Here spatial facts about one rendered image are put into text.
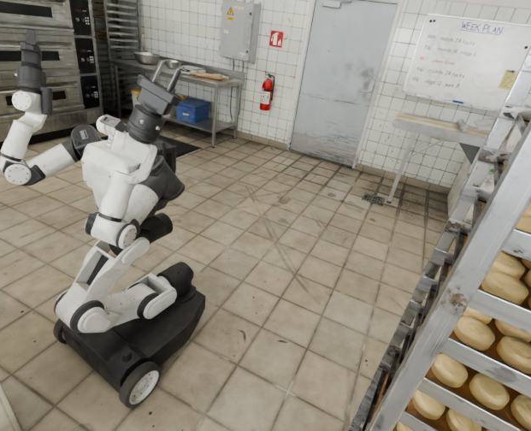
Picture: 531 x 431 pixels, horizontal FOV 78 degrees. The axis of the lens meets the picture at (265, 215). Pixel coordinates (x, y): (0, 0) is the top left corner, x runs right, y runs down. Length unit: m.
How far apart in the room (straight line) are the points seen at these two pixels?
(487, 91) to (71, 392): 4.63
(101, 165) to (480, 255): 1.19
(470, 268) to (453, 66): 4.25
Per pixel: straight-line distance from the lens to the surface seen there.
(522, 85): 0.84
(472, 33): 4.64
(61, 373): 2.03
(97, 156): 1.37
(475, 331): 0.59
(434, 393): 0.62
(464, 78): 4.64
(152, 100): 0.98
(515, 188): 0.41
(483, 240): 0.43
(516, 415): 0.67
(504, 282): 0.55
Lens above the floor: 1.58
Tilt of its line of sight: 30 degrees down
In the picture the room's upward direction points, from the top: 9 degrees clockwise
